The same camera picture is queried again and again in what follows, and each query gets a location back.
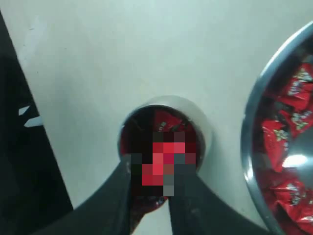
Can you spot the stainless steel cup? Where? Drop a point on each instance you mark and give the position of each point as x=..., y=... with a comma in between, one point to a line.
x=136, y=138

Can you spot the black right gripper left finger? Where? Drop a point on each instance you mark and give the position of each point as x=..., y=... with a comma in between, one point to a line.
x=106, y=212

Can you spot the red wrapped candy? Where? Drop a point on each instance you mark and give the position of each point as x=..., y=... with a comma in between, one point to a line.
x=299, y=86
x=297, y=201

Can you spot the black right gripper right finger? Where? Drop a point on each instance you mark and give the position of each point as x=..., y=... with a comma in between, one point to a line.
x=197, y=210

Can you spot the round steel plate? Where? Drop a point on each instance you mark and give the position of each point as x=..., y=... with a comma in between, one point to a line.
x=276, y=136

